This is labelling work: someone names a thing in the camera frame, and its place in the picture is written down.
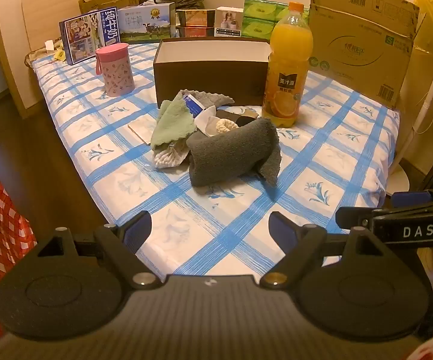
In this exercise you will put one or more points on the black bag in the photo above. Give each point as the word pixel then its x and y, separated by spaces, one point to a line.
pixel 175 0

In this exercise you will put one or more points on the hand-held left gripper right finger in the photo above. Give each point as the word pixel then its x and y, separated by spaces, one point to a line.
pixel 281 229

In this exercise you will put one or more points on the green fluffy cloth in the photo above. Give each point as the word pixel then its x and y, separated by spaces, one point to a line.
pixel 173 123

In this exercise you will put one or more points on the white product box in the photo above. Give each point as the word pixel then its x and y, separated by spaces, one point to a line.
pixel 228 20

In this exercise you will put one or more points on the cow print milk box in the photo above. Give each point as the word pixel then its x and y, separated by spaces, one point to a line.
pixel 147 22

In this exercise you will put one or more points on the cream scrunchie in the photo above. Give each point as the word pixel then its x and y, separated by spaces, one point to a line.
pixel 224 125

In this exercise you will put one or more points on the bag of cotton swabs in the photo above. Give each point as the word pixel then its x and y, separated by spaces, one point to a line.
pixel 169 155

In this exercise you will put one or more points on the gold instant noodle bowl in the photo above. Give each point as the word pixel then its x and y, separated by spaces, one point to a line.
pixel 197 17

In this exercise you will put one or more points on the white floor stand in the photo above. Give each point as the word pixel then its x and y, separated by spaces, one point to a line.
pixel 396 182

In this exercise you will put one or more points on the wooden headboard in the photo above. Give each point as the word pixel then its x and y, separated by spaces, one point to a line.
pixel 51 11

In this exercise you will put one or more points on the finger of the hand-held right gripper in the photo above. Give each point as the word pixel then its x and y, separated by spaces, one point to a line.
pixel 353 217
pixel 411 198

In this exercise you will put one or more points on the orange juice bottle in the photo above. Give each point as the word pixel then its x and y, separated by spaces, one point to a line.
pixel 287 45

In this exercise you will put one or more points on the white cloth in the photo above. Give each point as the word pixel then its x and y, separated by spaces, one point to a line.
pixel 204 120

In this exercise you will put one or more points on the light grey scalloped cloth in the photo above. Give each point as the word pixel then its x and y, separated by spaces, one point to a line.
pixel 214 98

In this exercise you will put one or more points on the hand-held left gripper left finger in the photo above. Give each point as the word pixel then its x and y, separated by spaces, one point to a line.
pixel 138 229

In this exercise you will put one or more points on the pink lidded canister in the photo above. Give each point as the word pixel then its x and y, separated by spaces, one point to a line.
pixel 116 71

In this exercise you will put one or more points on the dark grey towel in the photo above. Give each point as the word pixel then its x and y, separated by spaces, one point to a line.
pixel 227 153

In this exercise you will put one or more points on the blue checked bed sheet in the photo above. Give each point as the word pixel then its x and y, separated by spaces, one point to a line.
pixel 126 180

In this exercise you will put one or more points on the stack of green tissue packs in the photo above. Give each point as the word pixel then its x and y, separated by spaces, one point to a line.
pixel 259 15

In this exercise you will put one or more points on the large flattened cardboard box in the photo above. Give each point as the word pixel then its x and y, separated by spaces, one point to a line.
pixel 359 37

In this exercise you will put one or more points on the red instant noodle bowl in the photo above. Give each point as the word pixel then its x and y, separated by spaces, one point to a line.
pixel 198 32

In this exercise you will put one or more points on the blue illustrated milk carton box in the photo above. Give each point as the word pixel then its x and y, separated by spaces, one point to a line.
pixel 87 37

